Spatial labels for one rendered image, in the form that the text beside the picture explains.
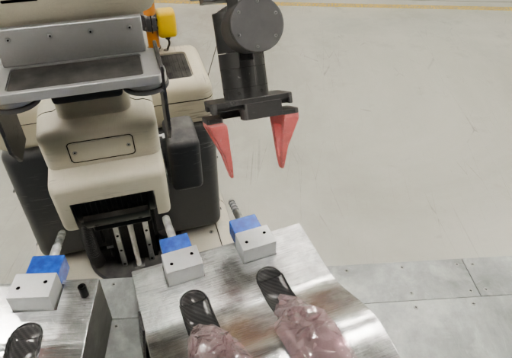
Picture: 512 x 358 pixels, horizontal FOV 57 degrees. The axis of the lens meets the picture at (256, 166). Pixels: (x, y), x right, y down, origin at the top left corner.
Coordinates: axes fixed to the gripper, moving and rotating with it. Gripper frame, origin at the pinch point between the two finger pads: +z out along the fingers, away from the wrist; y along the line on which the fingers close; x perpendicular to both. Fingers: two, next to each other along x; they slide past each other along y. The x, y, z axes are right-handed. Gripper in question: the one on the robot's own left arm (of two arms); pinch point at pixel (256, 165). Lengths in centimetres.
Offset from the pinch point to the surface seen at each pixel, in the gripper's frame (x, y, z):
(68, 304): -1.3, -26.1, 12.4
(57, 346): -5.9, -27.2, 15.0
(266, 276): 0.5, -0.5, 16.0
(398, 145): 145, 107, 39
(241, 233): 4.4, -2.5, 10.5
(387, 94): 187, 126, 19
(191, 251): 3.2, -10.0, 11.1
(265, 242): 2.1, 0.4, 11.7
